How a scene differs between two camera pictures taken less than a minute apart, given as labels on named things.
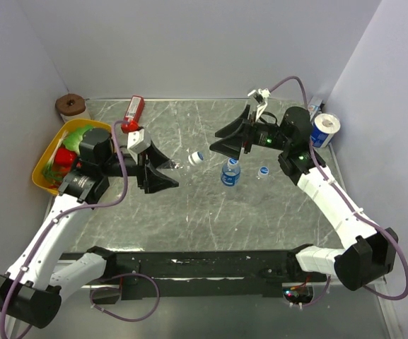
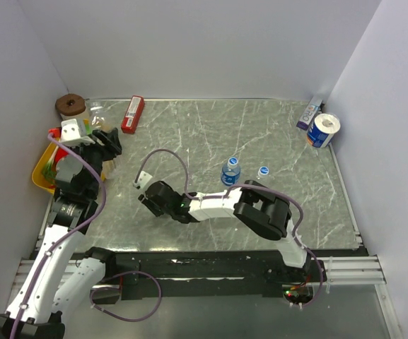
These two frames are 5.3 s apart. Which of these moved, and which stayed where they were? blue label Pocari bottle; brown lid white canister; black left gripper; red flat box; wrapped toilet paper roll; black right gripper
Moved: black left gripper; black right gripper
Stayed: wrapped toilet paper roll; red flat box; brown lid white canister; blue label Pocari bottle
